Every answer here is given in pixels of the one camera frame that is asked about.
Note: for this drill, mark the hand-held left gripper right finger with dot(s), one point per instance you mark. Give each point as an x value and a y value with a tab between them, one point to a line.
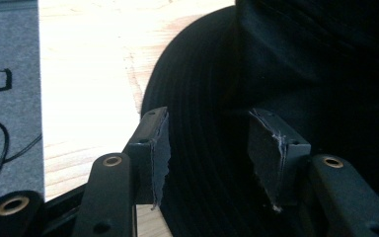
276	154

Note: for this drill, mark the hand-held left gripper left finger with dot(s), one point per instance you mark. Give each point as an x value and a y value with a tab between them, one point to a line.
144	158

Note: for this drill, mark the black cap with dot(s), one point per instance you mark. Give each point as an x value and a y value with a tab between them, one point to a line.
276	65

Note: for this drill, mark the grey felt mat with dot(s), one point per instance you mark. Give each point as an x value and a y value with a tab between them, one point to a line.
11	98

